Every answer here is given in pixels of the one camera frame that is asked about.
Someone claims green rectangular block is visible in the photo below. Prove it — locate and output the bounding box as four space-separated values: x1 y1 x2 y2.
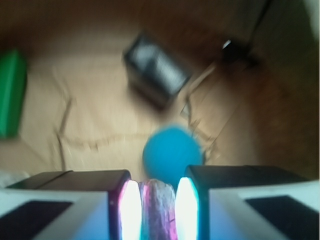
0 49 27 139

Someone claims blue felt ball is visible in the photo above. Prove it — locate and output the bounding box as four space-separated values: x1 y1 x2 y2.
142 125 204 188

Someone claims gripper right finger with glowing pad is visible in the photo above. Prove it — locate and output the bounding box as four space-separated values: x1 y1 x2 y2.
175 165 320 240

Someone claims black rectangular block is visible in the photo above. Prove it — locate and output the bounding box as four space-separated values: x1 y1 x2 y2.
123 32 192 109

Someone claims brown wood chip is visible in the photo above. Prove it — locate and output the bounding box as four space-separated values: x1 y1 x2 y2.
138 179 178 240

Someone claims crumpled brown paper liner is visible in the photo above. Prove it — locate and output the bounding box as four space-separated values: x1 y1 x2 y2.
0 0 320 181

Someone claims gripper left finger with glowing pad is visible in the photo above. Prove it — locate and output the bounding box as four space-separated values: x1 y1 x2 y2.
0 169 142 240

